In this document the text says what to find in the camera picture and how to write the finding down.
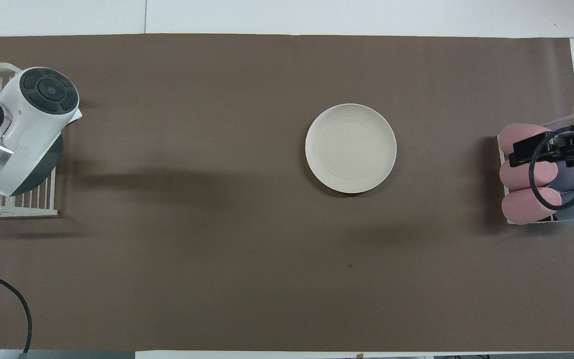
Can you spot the cream round plate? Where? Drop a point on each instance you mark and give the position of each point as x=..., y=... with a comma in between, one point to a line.
x=351, y=148

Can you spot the clear acrylic cup rack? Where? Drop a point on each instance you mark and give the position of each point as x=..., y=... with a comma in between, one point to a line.
x=563, y=120

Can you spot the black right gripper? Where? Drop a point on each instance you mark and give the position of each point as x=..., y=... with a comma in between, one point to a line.
x=566, y=147

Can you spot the large brown table mat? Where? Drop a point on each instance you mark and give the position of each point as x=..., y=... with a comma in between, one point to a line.
x=217, y=199

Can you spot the pink cup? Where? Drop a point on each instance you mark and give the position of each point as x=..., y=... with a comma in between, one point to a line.
x=513, y=207
x=516, y=177
x=508, y=137

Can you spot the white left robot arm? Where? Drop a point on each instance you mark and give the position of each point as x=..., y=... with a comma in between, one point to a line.
x=33, y=124

